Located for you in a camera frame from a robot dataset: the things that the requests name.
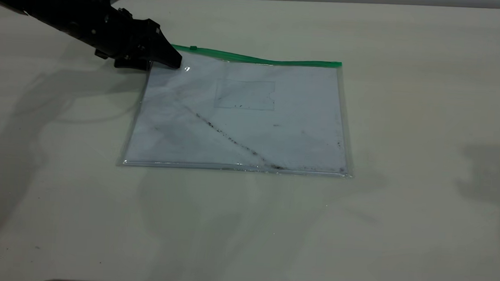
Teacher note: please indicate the clear plastic bag green zip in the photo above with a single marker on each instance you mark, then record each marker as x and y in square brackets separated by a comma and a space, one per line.
[241, 135]

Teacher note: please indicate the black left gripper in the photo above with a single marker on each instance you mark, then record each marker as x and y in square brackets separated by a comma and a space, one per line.
[126, 35]

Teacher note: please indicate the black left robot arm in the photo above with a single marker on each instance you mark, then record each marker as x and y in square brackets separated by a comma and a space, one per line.
[41, 1]

